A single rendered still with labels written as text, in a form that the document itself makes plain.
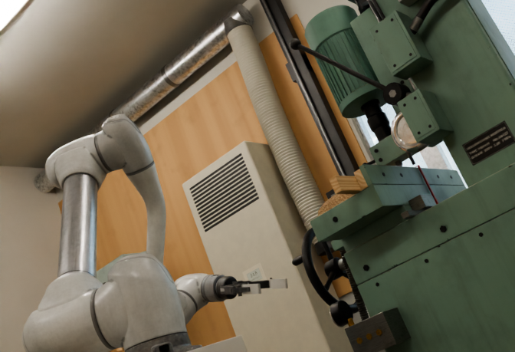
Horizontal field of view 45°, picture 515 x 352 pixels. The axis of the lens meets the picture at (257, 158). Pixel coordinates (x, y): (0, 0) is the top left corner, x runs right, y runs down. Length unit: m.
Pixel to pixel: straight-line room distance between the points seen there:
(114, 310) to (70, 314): 0.11
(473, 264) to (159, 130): 3.03
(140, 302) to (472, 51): 1.02
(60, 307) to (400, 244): 0.85
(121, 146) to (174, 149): 2.18
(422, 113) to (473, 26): 0.26
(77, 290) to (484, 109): 1.10
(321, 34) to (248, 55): 1.73
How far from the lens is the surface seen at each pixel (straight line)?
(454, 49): 1.71
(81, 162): 1.98
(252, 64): 3.63
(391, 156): 1.84
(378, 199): 1.54
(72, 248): 1.77
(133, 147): 1.98
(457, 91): 1.69
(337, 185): 1.49
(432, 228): 1.58
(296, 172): 3.35
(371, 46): 1.87
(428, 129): 1.61
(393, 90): 1.70
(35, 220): 4.87
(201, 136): 4.00
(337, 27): 1.94
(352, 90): 1.86
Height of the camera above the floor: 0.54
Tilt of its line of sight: 20 degrees up
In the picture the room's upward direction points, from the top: 22 degrees counter-clockwise
